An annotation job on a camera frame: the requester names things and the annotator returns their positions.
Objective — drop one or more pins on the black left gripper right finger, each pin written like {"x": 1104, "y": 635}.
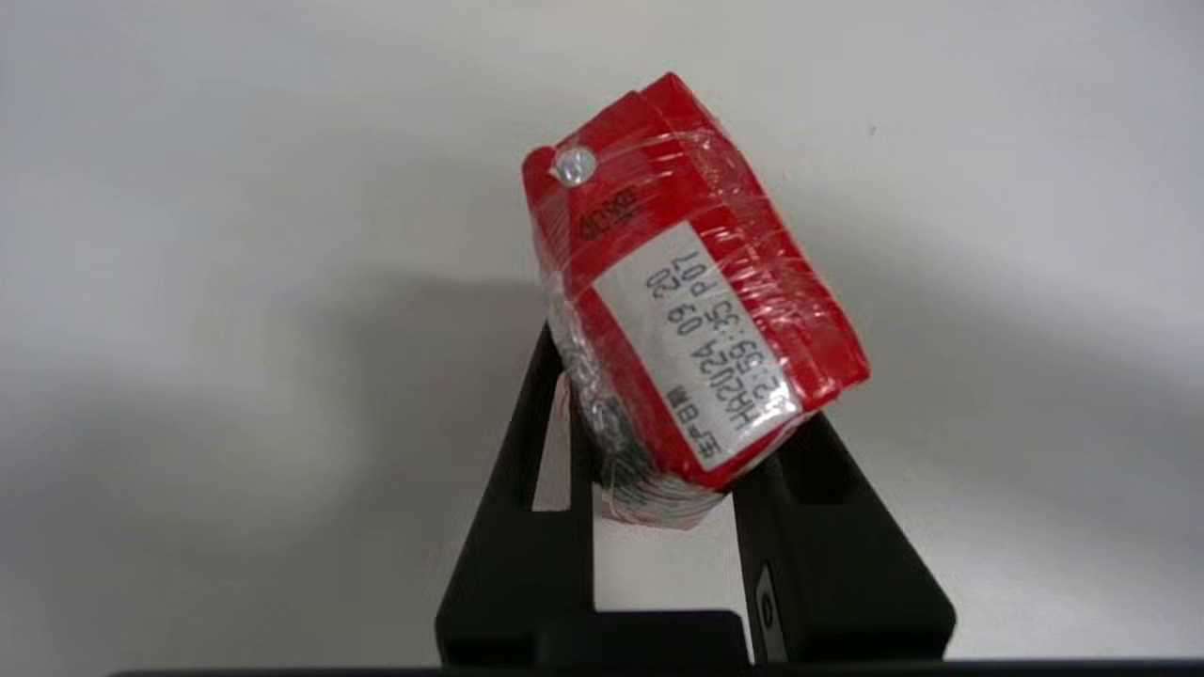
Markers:
{"x": 847, "y": 564}

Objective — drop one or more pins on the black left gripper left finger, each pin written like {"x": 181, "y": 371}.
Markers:
{"x": 513, "y": 564}

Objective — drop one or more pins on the red milk carton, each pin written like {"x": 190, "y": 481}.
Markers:
{"x": 696, "y": 282}

